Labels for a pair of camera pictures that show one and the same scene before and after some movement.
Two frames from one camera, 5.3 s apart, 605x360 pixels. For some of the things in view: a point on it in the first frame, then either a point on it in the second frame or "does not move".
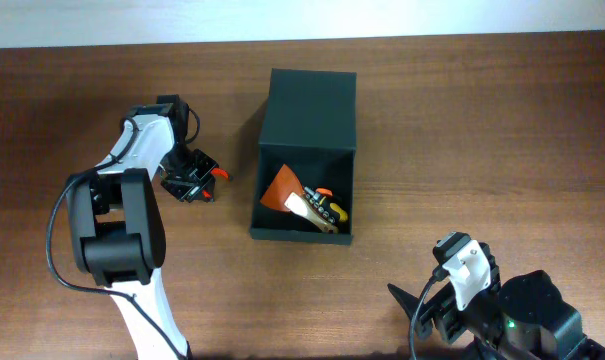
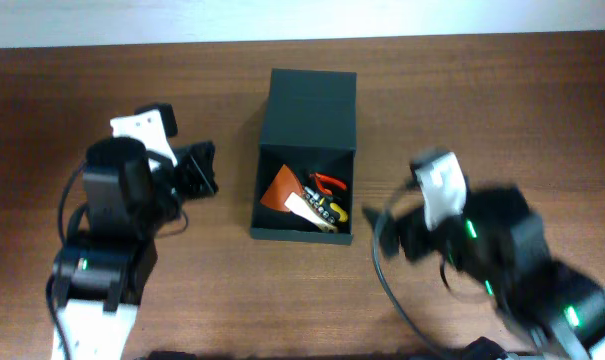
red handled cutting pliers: (217, 171) to (320, 179)
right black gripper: (442, 308) to (411, 224)
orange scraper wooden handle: (286, 193) does not move
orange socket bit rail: (314, 199) does not move
